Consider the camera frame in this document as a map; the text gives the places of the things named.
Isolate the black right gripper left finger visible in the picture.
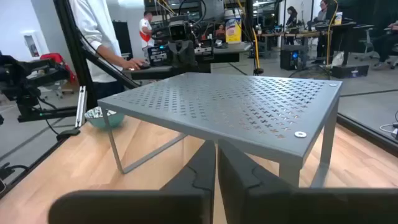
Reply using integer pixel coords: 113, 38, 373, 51
47, 139, 216, 224

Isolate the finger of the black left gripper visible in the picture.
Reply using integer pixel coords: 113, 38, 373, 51
183, 42, 198, 72
170, 42, 185, 71

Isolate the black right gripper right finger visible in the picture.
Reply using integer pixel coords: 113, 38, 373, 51
217, 139, 398, 224

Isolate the teal floral ceramic bowl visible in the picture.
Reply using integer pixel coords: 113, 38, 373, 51
83, 106, 126, 130

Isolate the person's hand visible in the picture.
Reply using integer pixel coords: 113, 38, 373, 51
123, 58, 146, 71

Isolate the person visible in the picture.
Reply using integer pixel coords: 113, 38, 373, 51
68, 0, 147, 101
310, 0, 336, 65
371, 20, 398, 68
285, 6, 299, 46
139, 11, 155, 50

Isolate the black office desk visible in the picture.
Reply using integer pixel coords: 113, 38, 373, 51
123, 42, 253, 75

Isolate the yellow wipes container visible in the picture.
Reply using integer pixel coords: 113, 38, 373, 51
224, 8, 243, 44

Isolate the grey perforated metal shelf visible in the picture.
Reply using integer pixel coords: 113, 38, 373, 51
97, 72, 343, 189

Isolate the black computer tower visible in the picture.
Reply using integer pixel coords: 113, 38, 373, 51
279, 45, 301, 71

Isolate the red chair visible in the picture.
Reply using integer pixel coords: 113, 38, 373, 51
39, 52, 77, 85

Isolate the white plastic bag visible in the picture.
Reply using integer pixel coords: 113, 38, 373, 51
331, 51, 345, 68

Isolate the black floor box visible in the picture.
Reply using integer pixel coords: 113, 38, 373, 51
331, 64, 370, 79

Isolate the black background work desk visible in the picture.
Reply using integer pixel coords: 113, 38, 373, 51
257, 21, 376, 67

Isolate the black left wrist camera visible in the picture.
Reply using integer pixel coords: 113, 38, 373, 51
169, 20, 191, 42

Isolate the black wall panel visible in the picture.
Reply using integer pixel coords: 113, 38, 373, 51
111, 20, 134, 60

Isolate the yellow cable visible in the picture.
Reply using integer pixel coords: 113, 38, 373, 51
325, 0, 339, 67
236, 0, 264, 76

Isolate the black aluminium table frame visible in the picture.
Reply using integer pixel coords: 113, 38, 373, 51
0, 0, 398, 200

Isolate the silver frame bracket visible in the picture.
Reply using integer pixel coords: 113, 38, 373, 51
75, 85, 88, 128

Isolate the black frame clamp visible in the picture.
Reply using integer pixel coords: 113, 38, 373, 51
56, 127, 81, 141

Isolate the wall fire extinguisher cabinet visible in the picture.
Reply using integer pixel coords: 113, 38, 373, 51
23, 32, 42, 58

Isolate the white cable bundle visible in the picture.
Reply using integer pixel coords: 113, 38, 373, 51
379, 122, 398, 140

